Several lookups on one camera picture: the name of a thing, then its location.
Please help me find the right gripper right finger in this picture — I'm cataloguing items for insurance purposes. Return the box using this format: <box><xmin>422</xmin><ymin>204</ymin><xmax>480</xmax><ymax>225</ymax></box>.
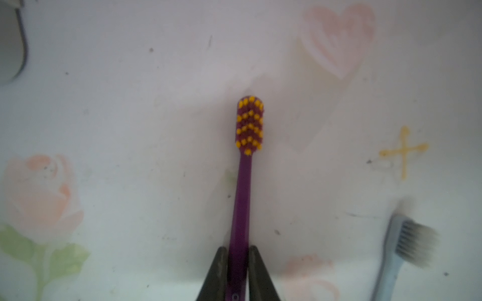
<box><xmin>248</xmin><ymin>245</ymin><xmax>281</xmax><ymax>301</ymax></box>

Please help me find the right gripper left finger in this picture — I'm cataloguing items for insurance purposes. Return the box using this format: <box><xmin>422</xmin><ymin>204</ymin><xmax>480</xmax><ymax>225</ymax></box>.
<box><xmin>196</xmin><ymin>247</ymin><xmax>228</xmax><ymax>301</ymax></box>

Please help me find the purple toothbrush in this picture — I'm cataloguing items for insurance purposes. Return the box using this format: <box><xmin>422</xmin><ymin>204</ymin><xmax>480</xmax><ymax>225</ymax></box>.
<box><xmin>225</xmin><ymin>95</ymin><xmax>264</xmax><ymax>300</ymax></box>

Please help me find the pale blue toothbrush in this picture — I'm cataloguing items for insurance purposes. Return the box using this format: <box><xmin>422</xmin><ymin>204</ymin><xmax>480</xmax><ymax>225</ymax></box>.
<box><xmin>372</xmin><ymin>213</ymin><xmax>438</xmax><ymax>301</ymax></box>

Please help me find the cream toothbrush holder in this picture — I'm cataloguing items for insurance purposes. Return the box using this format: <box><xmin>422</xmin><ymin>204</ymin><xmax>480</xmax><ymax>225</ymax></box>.
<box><xmin>0</xmin><ymin>0</ymin><xmax>28</xmax><ymax>85</ymax></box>

